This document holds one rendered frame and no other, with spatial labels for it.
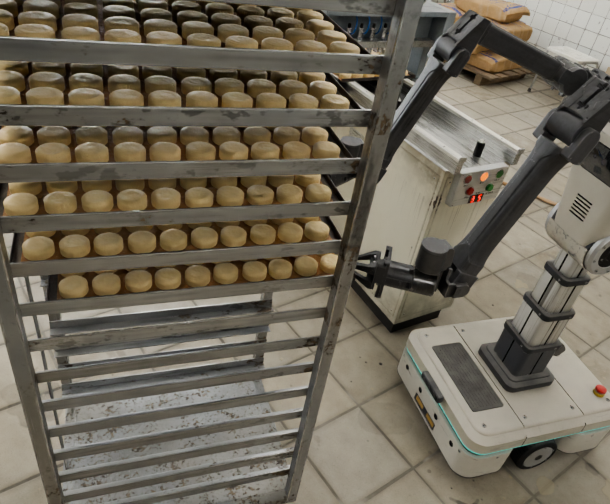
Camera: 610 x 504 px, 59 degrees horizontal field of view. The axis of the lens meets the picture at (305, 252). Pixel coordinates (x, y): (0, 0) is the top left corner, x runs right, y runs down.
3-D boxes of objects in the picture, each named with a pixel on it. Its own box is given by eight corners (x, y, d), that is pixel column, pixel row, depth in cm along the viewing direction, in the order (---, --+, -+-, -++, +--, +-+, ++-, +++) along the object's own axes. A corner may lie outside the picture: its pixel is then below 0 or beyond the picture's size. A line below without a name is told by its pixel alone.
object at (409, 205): (311, 247, 285) (342, 80, 231) (364, 235, 301) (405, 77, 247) (388, 339, 239) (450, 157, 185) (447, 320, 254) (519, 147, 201)
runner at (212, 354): (325, 335, 127) (327, 326, 126) (329, 344, 125) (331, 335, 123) (22, 374, 107) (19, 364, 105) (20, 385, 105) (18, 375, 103)
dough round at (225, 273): (242, 280, 110) (243, 272, 109) (220, 288, 107) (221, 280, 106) (229, 266, 113) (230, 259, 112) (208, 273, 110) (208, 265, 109)
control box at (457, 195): (443, 202, 200) (455, 169, 191) (490, 193, 211) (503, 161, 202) (450, 207, 197) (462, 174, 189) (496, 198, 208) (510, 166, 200)
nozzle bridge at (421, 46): (269, 67, 247) (277, -13, 227) (394, 63, 280) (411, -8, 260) (303, 96, 225) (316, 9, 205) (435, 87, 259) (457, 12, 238)
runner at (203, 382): (319, 361, 133) (321, 352, 131) (323, 369, 131) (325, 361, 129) (29, 403, 112) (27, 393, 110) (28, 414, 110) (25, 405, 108)
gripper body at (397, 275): (384, 243, 118) (418, 251, 117) (374, 279, 124) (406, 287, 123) (381, 261, 113) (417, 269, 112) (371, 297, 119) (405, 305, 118)
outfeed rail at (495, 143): (273, 9, 332) (275, -3, 328) (278, 9, 334) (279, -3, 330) (512, 166, 200) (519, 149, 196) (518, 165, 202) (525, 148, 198)
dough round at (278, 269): (267, 279, 112) (268, 272, 110) (267, 264, 116) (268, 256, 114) (291, 281, 112) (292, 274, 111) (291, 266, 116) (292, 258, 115)
